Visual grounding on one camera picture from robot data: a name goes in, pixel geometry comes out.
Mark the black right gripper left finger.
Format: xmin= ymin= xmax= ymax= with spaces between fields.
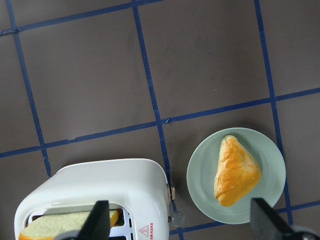
xmin=76 ymin=200 xmax=111 ymax=240

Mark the golden triangular bread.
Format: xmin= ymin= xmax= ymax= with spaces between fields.
xmin=214 ymin=134 xmax=262 ymax=207

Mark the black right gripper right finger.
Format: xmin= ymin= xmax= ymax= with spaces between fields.
xmin=250 ymin=198 xmax=294 ymax=240

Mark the pale green plate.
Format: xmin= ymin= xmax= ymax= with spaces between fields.
xmin=186 ymin=127 xmax=286 ymax=225

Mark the white bread slice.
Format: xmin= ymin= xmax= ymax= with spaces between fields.
xmin=18 ymin=209 xmax=119 ymax=240

